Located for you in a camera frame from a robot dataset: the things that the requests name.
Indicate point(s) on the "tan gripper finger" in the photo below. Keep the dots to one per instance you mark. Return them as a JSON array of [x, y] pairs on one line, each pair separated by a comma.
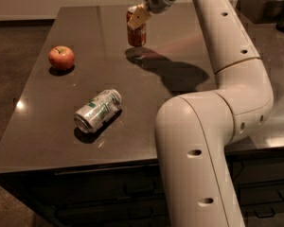
[[141, 14]]

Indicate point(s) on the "red coke can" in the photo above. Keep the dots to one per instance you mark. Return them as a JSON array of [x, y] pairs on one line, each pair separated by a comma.
[[137, 37]]

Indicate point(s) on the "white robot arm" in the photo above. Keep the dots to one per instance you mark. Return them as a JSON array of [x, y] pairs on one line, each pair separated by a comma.
[[192, 130]]

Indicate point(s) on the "red apple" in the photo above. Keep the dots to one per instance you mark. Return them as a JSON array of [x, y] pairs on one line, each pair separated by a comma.
[[61, 58]]

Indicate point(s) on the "silver green soda can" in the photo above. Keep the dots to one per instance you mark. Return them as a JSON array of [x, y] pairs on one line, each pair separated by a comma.
[[99, 110]]

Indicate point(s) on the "dark snack box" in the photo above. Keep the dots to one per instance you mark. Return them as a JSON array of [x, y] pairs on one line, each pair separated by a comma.
[[261, 11]]

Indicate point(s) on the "upper right cabinet drawer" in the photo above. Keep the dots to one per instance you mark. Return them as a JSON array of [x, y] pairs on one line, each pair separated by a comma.
[[257, 171]]

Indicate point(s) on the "cabinet drawer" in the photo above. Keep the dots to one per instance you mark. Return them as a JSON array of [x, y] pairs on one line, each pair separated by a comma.
[[257, 171], [262, 202], [96, 185], [127, 214]]

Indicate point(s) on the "upper left cabinet drawer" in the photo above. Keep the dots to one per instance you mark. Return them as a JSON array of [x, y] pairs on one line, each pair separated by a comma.
[[96, 185]]

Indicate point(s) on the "lower left cabinet drawer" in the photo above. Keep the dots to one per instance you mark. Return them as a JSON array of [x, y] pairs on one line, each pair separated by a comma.
[[127, 214]]

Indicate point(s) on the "lower right cabinet drawer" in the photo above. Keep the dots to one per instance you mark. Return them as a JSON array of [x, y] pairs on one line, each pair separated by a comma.
[[262, 202]]

